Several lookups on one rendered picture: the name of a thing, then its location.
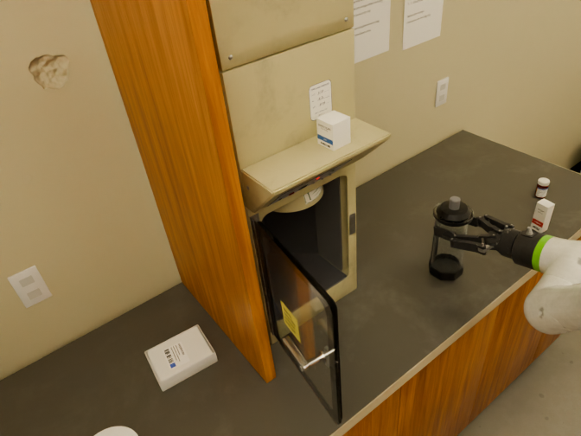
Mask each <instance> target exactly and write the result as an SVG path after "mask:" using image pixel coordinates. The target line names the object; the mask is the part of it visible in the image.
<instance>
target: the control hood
mask: <svg viewBox="0 0 581 436"><path fill-rule="evenodd" d="M350 137H351V143H349V144H346V145H344V146H342V147H341V148H339V149H337V150H336V151H332V150H330V149H328V148H326V147H324V146H322V145H320V144H318V141H317V135H316V136H314V137H313V138H310V139H307V140H305V141H303V142H302V143H300V144H296V145H294V146H292V147H290V148H288V149H286V150H284V151H280V152H279V153H277V154H275V155H273V156H270V157H268V158H266V159H264V160H261V161H259V162H257V163H255V164H252V165H250V166H248V167H246V168H244V169H242V170H241V175H242V181H243V185H244V191H245V195H246V204H247V208H248V209H250V210H251V211H252V212H253V213H256V212H258V211H260V210H261V209H263V208H266V207H267V206H269V205H270V204H271V203H272V202H273V201H275V200H276V199H277V198H278V197H279V196H281V195H282V194H283V193H285V192H287V191H289V190H291V189H294V188H295V187H297V186H299V185H301V184H303V183H306V182H308V181H309V180H311V179H313V178H315V177H317V176H320V175H321V174H323V173H325V172H327V171H329V170H332V169H334V168H335V167H337V166H339V165H341V164H344V163H346V162H347V161H349V160H351V159H352V160H351V161H349V162H348V163H346V164H345V165H344V166H342V167H341V169H342V168H344V167H346V166H348V165H350V164H352V163H354V162H356V161H358V160H360V159H362V158H364V156H366V155H367V154H369V153H370V152H371V151H373V150H375V149H376V148H377V147H379V146H380V145H381V144H383V143H385V142H386V141H387V140H388V139H389V138H390V137H391V133H390V132H387V131H384V130H381V129H380V128H378V127H375V126H373V125H370V124H368V123H366V122H364V121H361V120H359V119H357V118H354V119H351V120H350ZM339 170H340V169H339Z"/></svg>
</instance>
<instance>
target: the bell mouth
mask: <svg viewBox="0 0 581 436"><path fill-rule="evenodd" d="M322 195H323V186H320V187H319V188H317V189H314V190H312V191H310V192H309V193H307V194H305V195H303V196H300V197H298V198H297V199H295V200H294V201H292V202H289V203H287V204H285V205H284V206H282V207H280V208H277V209H275V210H273V211H274V212H280V213H290V212H297V211H300V210H304V209H306V208H309V207H311V206H313V205H314V204H316V203H317V202H318V201H319V200H320V199H321V198H322Z"/></svg>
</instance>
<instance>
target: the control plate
mask: <svg viewBox="0 0 581 436"><path fill-rule="evenodd" d="M351 160H352V159H351ZM351 160H349V161H351ZM349 161H347V162H346V163H343V164H341V165H339V166H337V167H335V168H334V169H332V170H334V171H331V170H329V171H327V172H325V173H323V174H321V175H320V176H317V177H315V178H313V179H311V180H309V181H308V182H306V183H303V184H301V185H299V186H297V187H295V188H294V189H291V190H289V191H287V192H285V193H283V194H282V195H281V196H279V197H278V198H277V199H276V200H275V201H273V202H272V203H271V204H270V205H272V204H273V203H275V202H278V200H279V199H280V198H282V199H284V198H285V197H287V196H289V194H290V193H292V192H295V193H296V192H298V191H299V190H300V189H301V188H302V187H303V186H305V185H307V184H308V185H307V186H309V185H311V184H312V183H313V182H315V181H316V182H317V181H319V180H321V179H320V178H324V177H326V176H329V174H330V173H331V174H333V173H335V172H336V171H338V170H339V169H340V168H341V167H342V166H344V165H345V164H347V163H348V162H349ZM330 171H331V172H330ZM318 177H319V178H318ZM317 178H318V179H317ZM307 186H306V187H307ZM282 199H281V200H282ZM279 201H280V200H279ZM270 205H269V206H270Z"/></svg>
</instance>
